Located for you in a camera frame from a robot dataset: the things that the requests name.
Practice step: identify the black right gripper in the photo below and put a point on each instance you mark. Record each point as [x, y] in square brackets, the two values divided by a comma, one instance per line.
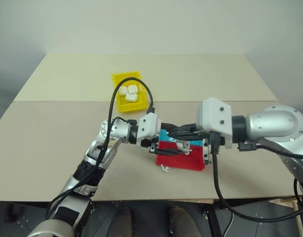
[206, 153]

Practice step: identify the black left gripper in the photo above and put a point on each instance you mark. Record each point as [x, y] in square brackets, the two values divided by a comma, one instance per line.
[151, 144]

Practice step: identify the white earbud case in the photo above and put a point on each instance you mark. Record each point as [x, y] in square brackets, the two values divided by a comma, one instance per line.
[183, 145]

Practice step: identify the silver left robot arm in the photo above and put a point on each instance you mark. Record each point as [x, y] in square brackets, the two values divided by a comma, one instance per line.
[92, 153]

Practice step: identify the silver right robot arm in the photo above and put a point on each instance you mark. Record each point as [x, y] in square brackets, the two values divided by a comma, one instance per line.
[272, 126]

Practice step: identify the yellow plastic bin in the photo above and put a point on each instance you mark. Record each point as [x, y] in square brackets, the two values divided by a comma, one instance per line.
[131, 106]

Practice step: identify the blue plastic tray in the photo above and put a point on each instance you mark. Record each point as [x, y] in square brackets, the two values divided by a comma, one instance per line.
[163, 135]

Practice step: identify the red plastic tray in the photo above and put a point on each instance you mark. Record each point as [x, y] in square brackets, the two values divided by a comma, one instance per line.
[181, 163]

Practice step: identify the dark brown rounded shape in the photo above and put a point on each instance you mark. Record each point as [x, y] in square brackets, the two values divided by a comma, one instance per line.
[122, 222]
[181, 222]

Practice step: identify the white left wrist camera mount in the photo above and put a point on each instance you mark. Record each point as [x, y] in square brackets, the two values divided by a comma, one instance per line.
[148, 127]

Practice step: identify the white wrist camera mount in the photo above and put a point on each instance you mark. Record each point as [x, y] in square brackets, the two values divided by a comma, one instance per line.
[213, 116]
[148, 127]

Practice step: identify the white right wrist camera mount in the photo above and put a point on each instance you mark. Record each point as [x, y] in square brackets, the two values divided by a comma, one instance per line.
[213, 116]

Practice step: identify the light wooden frame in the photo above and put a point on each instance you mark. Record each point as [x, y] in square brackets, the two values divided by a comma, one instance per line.
[299, 217]

